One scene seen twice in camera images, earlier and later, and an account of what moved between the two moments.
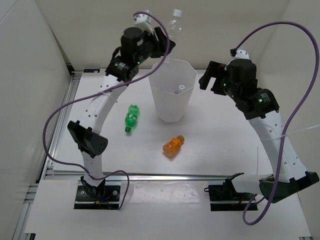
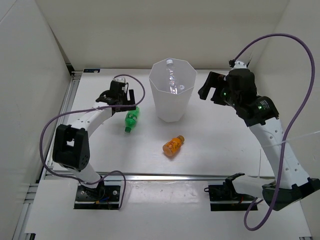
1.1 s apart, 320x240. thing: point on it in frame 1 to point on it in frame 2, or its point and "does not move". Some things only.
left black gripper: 161,46 to 131,101
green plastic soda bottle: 131,117 does not move
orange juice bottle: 172,146 does not move
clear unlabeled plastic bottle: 175,31 to 171,75
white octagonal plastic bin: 173,85 does not move
